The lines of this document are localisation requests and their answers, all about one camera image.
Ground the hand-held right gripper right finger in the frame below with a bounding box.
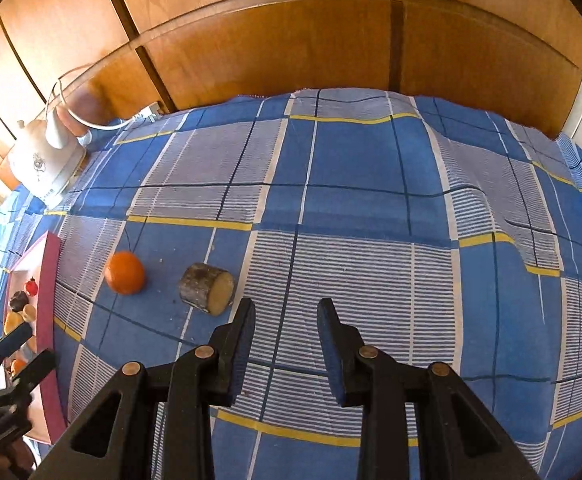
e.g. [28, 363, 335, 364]
[317, 297, 542, 480]

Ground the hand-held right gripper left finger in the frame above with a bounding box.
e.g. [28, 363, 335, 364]
[33, 297, 256, 480]

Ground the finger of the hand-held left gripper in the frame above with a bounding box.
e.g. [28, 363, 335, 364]
[0, 321, 32, 363]
[1, 349, 56, 397]

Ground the pink-rimmed white tray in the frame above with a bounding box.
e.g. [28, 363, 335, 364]
[1, 232, 68, 443]

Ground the round wood log piece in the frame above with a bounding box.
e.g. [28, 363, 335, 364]
[179, 262, 236, 317]

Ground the person's left hand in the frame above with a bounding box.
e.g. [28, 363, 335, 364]
[0, 435, 36, 480]

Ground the white ceramic electric kettle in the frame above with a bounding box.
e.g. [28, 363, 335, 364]
[8, 92, 92, 196]

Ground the wooden wardrobe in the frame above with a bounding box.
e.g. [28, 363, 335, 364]
[0, 0, 582, 181]

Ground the white power cable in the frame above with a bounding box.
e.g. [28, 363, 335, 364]
[46, 62, 162, 131]

